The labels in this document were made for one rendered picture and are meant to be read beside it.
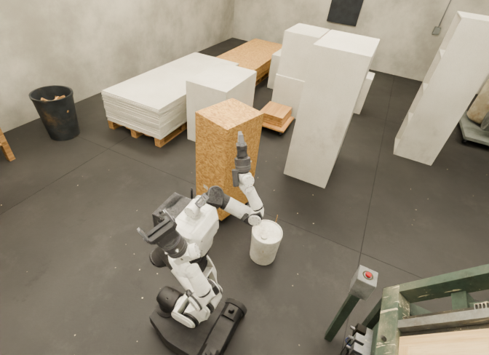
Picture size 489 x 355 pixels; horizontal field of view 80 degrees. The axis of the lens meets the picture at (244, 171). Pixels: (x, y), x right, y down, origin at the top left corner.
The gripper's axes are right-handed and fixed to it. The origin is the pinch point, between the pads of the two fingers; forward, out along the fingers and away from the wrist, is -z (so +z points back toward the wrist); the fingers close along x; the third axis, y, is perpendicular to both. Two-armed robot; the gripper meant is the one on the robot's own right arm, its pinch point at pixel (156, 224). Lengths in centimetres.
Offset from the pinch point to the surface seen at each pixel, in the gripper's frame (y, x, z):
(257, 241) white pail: -71, 46, 156
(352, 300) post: 24, 65, 144
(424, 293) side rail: 54, 94, 123
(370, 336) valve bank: 48, 55, 133
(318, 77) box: -144, 209, 96
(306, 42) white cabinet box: -286, 320, 132
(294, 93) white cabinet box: -297, 283, 210
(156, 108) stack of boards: -299, 59, 99
